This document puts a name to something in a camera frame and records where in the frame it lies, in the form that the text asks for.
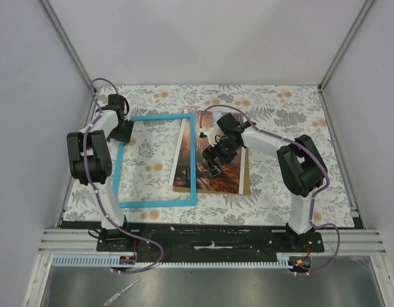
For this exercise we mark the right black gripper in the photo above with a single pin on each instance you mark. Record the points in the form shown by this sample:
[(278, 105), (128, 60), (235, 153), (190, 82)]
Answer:
[(211, 153)]

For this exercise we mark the clear handled screwdriver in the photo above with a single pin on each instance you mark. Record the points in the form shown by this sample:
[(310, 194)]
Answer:
[(112, 299)]

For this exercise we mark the aluminium rail bar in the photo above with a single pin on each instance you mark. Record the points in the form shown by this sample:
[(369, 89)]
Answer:
[(62, 241)]

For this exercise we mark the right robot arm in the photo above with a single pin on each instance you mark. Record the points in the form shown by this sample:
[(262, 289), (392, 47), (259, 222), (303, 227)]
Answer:
[(302, 169)]

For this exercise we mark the aluminium corner post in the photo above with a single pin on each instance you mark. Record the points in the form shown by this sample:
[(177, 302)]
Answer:
[(346, 43), (65, 41)]

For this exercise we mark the light blue cable duct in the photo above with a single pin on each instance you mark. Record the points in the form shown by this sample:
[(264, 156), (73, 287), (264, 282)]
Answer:
[(131, 262)]

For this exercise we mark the right aluminium corner post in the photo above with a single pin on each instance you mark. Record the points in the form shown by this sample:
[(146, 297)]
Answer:
[(346, 43)]

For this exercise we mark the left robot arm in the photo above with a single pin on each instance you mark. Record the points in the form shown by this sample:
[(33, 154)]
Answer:
[(91, 164)]

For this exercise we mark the blue picture frame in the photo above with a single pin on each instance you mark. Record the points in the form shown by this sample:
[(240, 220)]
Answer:
[(192, 200)]

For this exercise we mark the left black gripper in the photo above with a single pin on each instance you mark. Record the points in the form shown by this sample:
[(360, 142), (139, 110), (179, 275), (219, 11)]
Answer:
[(126, 135)]

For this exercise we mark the brown frame backing board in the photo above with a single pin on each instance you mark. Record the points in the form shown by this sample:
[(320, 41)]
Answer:
[(234, 178)]

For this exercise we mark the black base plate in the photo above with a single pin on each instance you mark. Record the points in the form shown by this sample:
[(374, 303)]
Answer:
[(189, 243)]

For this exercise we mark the left aluminium corner post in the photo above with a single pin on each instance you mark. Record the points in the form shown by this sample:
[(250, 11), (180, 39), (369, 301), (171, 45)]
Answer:
[(65, 41)]

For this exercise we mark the floral patterned table mat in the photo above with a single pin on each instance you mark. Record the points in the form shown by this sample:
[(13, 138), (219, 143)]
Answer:
[(289, 111)]

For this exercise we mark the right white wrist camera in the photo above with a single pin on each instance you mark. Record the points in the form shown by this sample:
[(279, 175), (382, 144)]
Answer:
[(212, 135)]

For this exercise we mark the autumn forest photo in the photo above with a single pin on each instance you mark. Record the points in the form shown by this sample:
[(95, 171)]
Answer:
[(209, 120)]

